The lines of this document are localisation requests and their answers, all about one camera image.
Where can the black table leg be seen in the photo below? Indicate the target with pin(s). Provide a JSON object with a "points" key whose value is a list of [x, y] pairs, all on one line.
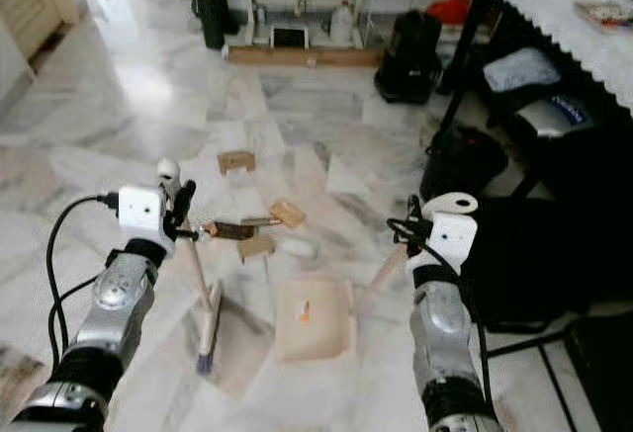
{"points": [[460, 66]]}

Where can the black round bin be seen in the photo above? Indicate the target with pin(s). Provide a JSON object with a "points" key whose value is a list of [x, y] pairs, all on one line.
{"points": [[462, 162]]}

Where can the white blue pillow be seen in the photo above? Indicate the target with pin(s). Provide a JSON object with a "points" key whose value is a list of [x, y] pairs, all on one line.
{"points": [[521, 69]]}

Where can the large black fabric bag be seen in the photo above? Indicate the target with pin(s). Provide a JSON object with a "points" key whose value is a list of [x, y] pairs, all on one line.
{"points": [[554, 254]]}

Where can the small white framed screen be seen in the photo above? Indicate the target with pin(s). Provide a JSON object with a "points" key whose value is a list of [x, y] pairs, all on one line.
{"points": [[289, 38]]}

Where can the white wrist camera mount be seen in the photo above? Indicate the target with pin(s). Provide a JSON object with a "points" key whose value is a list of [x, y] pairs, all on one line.
{"points": [[140, 213], [450, 234]]}

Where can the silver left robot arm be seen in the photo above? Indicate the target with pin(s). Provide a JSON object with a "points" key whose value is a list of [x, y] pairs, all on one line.
{"points": [[119, 294]]}

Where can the beige louvered door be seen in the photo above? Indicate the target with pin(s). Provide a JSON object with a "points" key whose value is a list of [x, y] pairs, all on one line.
{"points": [[30, 2]]}

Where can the long wooden plank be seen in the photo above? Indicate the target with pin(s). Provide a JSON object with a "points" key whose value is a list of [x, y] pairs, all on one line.
{"points": [[302, 56]]}

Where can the tall black cylinder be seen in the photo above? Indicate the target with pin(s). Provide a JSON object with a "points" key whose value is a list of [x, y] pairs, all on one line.
{"points": [[208, 2]]}

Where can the beige broom with white knob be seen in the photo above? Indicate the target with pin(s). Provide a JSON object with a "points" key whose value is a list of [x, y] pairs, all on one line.
{"points": [[208, 328]]}

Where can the patterned tray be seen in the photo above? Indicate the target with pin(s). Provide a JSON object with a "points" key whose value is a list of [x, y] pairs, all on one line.
{"points": [[603, 13]]}

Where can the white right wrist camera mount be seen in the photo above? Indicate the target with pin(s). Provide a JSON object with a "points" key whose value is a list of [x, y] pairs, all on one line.
{"points": [[450, 234]]}

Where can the white lace tablecloth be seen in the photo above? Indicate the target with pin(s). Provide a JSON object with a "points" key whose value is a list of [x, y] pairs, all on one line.
{"points": [[554, 17]]}

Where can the white plastic bottle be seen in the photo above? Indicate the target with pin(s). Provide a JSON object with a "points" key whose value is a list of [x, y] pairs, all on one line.
{"points": [[341, 24]]}

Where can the black backpack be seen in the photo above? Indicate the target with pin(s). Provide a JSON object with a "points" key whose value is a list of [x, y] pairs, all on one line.
{"points": [[408, 56]]}

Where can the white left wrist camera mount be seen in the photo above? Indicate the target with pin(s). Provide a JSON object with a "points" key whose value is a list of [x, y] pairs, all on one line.
{"points": [[140, 213]]}

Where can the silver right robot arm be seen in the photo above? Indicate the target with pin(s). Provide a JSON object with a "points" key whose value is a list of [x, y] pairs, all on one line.
{"points": [[440, 333]]}

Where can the red cloth item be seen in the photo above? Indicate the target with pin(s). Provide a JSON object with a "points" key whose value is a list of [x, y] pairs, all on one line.
{"points": [[450, 9]]}

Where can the black metal stand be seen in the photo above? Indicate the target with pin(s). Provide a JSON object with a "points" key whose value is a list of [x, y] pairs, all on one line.
{"points": [[598, 363]]}

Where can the silver bag with blue print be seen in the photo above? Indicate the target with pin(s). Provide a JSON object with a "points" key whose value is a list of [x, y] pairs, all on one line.
{"points": [[559, 114]]}

